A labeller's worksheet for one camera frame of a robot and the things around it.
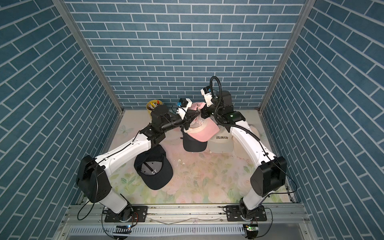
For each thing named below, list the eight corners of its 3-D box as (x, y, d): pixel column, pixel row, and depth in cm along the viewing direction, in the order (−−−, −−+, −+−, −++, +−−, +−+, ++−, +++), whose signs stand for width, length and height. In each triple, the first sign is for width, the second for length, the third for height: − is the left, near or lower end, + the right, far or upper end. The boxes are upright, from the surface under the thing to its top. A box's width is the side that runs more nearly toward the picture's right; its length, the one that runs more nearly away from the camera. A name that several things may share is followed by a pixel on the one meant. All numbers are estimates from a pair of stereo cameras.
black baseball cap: (148, 196, 81) (144, 193, 76) (135, 162, 94) (131, 157, 88) (178, 178, 87) (177, 174, 82) (162, 148, 100) (160, 143, 95)
